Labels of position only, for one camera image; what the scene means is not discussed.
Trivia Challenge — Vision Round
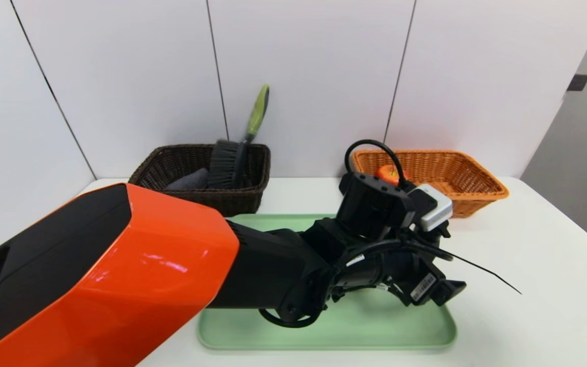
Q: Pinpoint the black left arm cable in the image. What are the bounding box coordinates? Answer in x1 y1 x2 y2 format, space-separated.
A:
344 139 408 189

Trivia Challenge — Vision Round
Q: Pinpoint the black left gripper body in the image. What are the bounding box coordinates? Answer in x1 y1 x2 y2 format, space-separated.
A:
377 251 446 307

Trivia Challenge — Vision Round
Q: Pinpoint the grey brush with green handle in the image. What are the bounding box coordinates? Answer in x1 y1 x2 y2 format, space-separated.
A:
206 84 271 191

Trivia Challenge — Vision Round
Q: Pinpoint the dark brown wicker basket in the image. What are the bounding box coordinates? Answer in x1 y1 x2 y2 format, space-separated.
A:
128 143 272 217

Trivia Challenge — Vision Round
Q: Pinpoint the thin black zip tie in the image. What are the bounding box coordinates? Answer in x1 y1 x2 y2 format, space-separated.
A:
416 242 523 296

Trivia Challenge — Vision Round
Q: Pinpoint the light green plastic tray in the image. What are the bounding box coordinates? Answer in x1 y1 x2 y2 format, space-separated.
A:
196 213 459 352

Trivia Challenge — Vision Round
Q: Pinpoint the red apple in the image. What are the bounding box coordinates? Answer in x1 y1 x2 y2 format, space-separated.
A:
375 164 402 187

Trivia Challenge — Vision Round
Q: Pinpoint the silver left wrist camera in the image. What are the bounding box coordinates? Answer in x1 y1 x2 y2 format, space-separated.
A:
409 183 454 233

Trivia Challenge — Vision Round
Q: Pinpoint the dark grey towel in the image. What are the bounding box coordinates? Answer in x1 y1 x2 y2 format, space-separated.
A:
165 167 209 191

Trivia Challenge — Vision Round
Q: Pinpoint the orange wicker basket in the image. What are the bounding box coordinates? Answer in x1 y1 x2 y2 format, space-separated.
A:
351 148 510 219

